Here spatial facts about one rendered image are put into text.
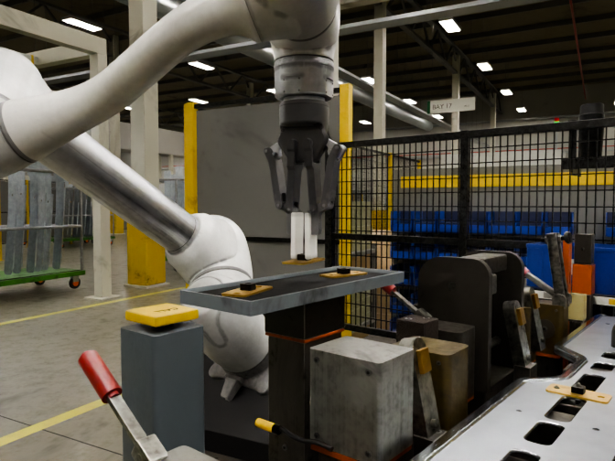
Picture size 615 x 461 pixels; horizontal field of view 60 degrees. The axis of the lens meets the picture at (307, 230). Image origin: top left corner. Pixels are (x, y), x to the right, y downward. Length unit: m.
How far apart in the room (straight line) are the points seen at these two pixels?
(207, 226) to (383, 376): 0.77
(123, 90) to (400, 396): 0.55
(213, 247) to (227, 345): 0.24
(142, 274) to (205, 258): 7.31
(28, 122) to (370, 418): 0.64
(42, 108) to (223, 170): 2.88
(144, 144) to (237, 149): 5.00
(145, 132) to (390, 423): 8.13
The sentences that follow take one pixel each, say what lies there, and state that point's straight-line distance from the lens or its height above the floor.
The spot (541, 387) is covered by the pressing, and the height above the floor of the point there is 1.00.
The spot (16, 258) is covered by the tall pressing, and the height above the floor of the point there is 0.50.
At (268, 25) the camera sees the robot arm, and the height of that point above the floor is 1.49.
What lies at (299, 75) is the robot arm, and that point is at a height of 1.47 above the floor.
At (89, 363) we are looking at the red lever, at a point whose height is 1.13.
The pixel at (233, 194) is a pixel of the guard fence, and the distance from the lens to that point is 3.67.
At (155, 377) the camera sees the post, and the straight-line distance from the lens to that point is 0.62.
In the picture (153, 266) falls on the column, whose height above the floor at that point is 0.32.
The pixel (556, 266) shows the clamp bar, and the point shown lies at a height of 1.14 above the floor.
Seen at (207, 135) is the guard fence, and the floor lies 1.76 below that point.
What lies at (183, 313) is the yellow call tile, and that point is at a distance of 0.63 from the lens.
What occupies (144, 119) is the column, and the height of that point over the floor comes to 2.57.
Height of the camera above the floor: 1.28
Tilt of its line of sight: 3 degrees down
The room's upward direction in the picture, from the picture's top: straight up
